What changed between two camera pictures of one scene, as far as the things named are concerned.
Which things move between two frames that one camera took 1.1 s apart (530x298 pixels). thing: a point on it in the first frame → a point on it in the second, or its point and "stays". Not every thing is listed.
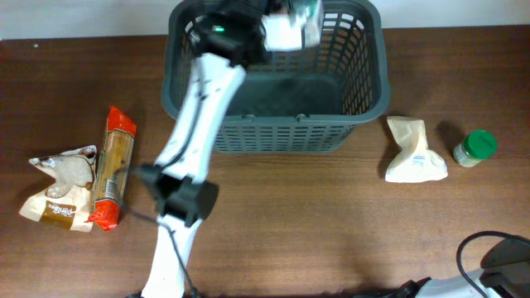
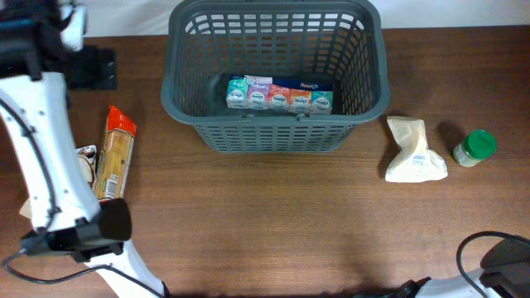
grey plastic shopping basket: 306,101 stays
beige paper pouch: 416,162 stays
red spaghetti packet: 118,141 stays
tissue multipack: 312,30 → 245,91
